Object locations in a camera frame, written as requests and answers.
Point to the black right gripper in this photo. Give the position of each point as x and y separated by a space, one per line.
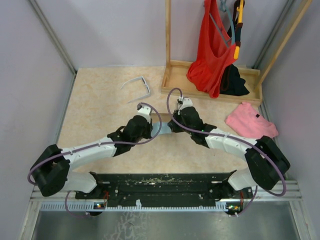
174 127

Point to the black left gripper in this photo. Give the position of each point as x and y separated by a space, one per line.
149 127

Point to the plaid brown glasses case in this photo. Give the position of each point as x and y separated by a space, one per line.
165 118

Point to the light blue cloth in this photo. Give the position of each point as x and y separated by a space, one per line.
160 130

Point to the white sunglasses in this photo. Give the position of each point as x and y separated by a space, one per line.
145 84

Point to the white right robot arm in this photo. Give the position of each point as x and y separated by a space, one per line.
266 164

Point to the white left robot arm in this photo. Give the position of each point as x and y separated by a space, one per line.
54 169

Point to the wooden clothes rack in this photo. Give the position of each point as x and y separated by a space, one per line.
176 70

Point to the black garment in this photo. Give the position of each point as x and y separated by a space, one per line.
232 83

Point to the pink folded shirt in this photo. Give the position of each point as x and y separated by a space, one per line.
247 122

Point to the red garment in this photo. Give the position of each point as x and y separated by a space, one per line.
215 52

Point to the yellow black hanger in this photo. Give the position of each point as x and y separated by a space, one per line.
236 29

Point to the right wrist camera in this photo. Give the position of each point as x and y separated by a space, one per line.
184 102

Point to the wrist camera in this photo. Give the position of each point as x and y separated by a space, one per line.
184 102
144 111

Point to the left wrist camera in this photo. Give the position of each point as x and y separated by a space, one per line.
144 111

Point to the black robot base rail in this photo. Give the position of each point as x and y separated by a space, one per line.
161 191

